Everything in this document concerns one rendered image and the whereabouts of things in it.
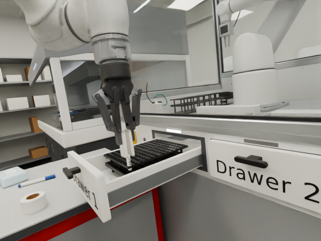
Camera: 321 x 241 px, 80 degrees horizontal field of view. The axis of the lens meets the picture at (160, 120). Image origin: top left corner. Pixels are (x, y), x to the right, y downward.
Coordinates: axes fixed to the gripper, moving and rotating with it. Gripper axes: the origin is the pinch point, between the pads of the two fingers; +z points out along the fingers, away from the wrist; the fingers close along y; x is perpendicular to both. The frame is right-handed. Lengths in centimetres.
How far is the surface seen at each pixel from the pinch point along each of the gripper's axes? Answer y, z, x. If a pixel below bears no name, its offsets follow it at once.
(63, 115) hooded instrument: 2, -6, 88
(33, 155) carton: -12, 74, 380
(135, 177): -0.8, 7.8, -4.4
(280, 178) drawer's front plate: 21.2, 9.4, -28.3
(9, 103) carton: -29, -26, 380
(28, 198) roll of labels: -23.3, 16.5, 29.2
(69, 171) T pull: -13.4, 4.9, 6.5
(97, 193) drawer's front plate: -10.7, 7.7, -5.0
